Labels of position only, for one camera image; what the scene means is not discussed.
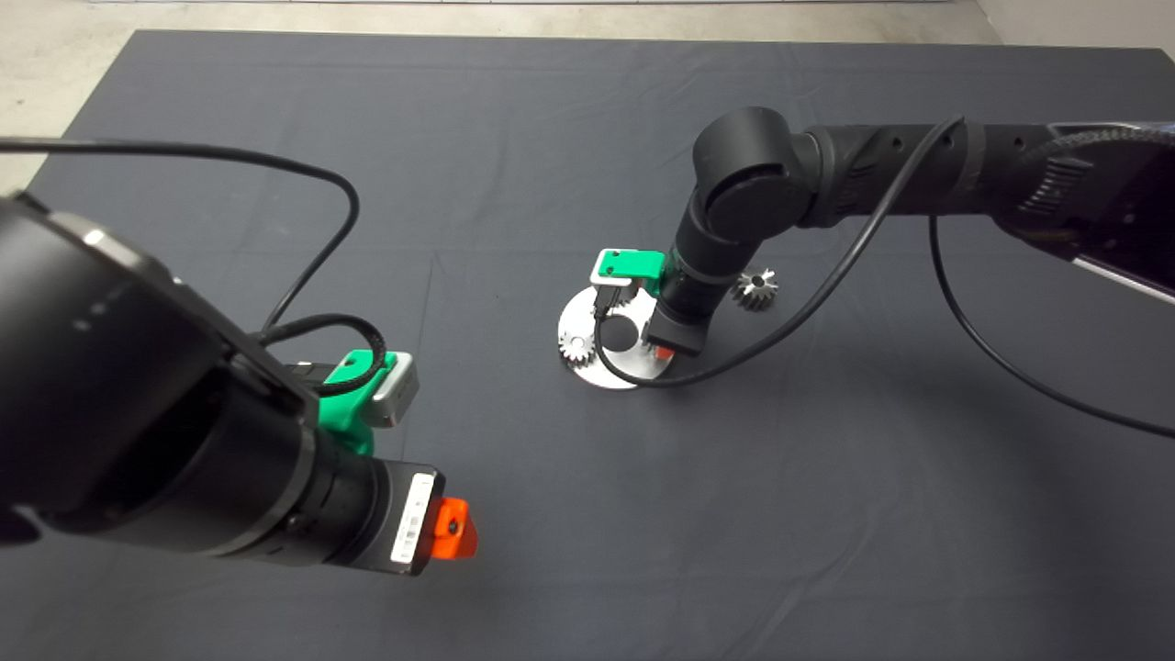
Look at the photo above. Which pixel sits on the round metal plate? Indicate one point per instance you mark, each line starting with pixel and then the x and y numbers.
pixel 587 317

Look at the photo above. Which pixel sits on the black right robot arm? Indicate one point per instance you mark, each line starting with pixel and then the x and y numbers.
pixel 748 179

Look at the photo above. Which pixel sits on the small steel gear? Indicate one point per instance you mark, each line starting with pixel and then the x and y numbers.
pixel 633 298
pixel 577 350

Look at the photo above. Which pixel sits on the green left camera mount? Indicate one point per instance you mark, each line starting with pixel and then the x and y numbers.
pixel 344 413

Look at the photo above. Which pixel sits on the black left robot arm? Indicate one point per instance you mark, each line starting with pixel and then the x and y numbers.
pixel 147 422

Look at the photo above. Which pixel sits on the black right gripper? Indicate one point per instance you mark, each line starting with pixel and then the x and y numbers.
pixel 679 332

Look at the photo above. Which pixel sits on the silver camera box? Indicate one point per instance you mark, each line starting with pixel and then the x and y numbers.
pixel 393 390
pixel 608 275

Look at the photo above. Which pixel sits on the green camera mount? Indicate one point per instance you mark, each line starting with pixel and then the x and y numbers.
pixel 633 264
pixel 344 413

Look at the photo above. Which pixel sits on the silver left camera box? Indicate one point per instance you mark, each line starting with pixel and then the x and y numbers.
pixel 393 390

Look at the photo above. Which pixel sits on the silver right camera box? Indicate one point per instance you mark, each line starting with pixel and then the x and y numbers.
pixel 608 275

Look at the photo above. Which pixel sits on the green right camera mount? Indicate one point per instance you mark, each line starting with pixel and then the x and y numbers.
pixel 633 264

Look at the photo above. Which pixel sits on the dark grey table cloth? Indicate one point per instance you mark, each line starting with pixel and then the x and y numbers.
pixel 587 551

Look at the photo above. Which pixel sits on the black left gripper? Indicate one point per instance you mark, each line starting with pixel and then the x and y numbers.
pixel 404 519

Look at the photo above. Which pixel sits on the larger steel gear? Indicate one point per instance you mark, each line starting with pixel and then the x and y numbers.
pixel 758 292

